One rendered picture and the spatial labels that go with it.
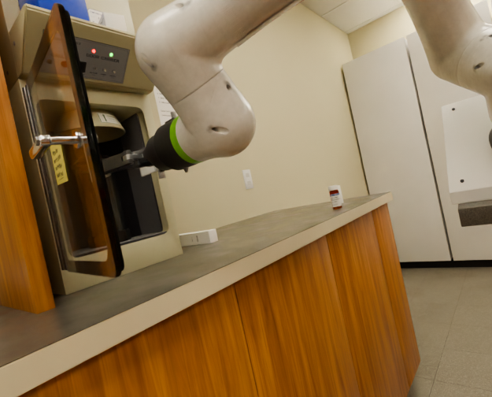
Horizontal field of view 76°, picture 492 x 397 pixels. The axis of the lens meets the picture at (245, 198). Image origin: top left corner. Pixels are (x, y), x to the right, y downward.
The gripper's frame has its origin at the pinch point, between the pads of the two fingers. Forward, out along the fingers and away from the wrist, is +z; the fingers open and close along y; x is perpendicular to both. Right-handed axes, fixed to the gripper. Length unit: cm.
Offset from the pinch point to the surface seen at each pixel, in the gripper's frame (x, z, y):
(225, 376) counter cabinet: 46, -20, 0
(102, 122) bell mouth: -14.4, 7.1, -1.7
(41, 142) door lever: -1.0, -22.0, 23.1
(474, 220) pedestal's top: 28, -61, -42
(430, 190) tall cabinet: 44, -4, -295
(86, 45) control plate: -28.4, -3.2, 3.3
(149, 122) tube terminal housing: -14.4, 5.8, -14.8
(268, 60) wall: -80, 50, -157
